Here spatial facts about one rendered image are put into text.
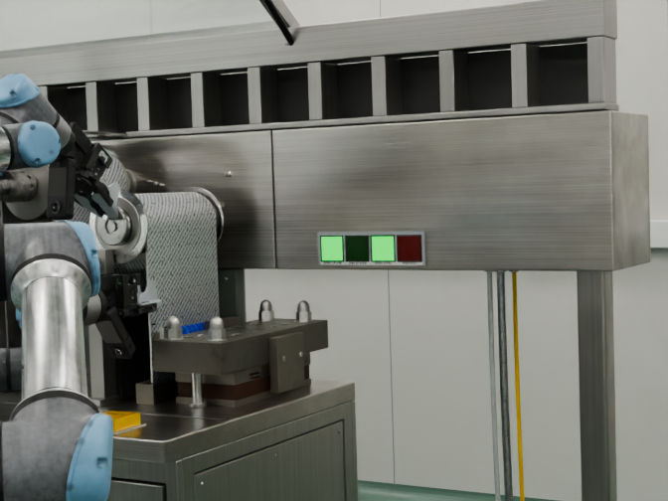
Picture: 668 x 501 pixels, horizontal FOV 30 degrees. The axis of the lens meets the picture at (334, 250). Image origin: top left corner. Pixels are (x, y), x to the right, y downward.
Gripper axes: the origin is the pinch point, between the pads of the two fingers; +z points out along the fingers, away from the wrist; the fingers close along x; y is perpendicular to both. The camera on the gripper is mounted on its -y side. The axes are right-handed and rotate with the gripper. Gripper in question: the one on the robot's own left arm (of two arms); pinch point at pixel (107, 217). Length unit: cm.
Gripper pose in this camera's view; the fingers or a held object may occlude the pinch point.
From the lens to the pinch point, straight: 247.2
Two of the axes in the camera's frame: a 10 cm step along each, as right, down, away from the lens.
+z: 4.0, 5.9, 7.0
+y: 2.9, -8.0, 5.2
